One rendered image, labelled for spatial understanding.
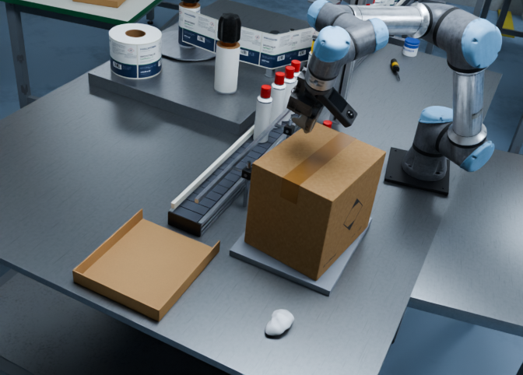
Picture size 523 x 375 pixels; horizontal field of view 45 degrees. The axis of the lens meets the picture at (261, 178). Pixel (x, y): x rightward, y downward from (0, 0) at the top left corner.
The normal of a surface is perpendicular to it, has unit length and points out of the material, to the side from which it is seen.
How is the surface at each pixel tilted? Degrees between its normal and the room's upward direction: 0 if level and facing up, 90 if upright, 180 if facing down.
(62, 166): 0
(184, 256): 0
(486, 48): 82
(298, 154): 0
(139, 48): 90
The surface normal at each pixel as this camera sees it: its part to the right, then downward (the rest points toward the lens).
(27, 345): 0.10, -0.81
